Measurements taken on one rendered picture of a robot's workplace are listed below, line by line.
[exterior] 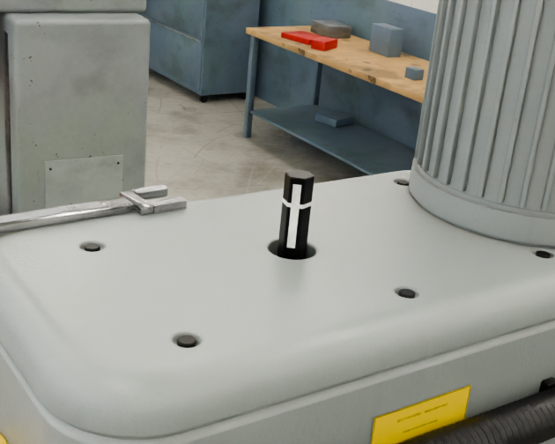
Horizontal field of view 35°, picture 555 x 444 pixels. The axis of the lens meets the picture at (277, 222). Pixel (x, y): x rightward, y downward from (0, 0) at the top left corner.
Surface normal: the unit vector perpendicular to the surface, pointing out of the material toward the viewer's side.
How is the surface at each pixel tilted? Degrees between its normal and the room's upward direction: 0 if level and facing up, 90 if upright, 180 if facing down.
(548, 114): 90
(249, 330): 0
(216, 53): 90
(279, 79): 90
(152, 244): 0
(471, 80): 90
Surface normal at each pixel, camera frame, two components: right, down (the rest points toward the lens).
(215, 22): 0.55, 0.36
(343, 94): -0.83, 0.15
